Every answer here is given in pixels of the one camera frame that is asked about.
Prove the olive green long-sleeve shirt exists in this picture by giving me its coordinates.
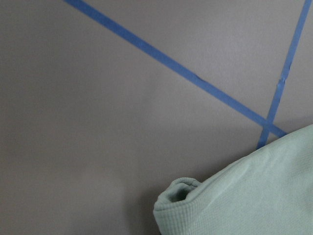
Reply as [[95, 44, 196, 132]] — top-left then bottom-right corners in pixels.
[[153, 126, 313, 235]]

